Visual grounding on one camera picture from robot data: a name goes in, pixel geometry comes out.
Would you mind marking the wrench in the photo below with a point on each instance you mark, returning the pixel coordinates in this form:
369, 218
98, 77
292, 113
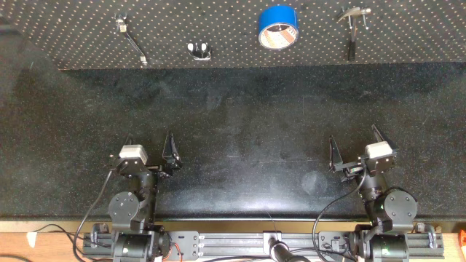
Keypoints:
132, 43

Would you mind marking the white-tipped metal hook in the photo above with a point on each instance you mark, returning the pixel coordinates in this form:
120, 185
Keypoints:
199, 51

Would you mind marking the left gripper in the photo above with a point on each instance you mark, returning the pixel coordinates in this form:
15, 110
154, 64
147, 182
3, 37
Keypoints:
131, 168

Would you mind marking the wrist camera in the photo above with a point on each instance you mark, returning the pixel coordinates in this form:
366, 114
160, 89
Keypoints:
133, 153
378, 149

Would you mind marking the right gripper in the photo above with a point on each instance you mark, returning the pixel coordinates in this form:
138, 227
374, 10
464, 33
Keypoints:
380, 165

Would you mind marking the mounting rail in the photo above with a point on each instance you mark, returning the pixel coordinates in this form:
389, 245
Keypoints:
233, 245

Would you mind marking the white tape piece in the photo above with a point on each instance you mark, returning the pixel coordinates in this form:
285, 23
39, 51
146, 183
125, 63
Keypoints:
31, 239

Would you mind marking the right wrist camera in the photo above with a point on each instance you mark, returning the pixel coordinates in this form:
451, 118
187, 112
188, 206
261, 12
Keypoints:
378, 149

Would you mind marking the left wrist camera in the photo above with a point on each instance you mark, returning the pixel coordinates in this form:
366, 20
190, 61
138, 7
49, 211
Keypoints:
133, 153

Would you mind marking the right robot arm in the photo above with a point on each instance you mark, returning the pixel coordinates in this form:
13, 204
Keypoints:
398, 209

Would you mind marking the orange object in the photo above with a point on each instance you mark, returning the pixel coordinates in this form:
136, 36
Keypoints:
462, 240

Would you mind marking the hammer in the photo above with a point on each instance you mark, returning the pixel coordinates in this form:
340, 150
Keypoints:
352, 41

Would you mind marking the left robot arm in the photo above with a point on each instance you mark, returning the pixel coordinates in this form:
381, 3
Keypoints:
125, 209

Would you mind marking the roll of blue tape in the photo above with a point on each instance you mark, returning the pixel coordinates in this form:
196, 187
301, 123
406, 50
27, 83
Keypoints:
278, 22

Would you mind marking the black pegboard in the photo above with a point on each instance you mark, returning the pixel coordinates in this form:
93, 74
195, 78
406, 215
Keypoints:
73, 32

